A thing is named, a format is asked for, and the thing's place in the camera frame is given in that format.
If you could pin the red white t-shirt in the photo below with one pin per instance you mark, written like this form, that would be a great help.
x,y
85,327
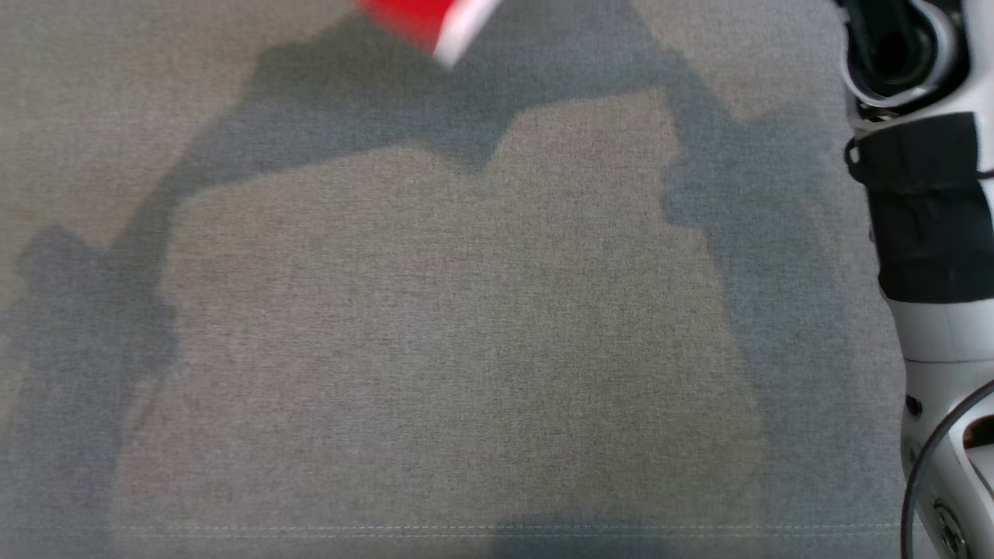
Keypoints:
x,y
411,19

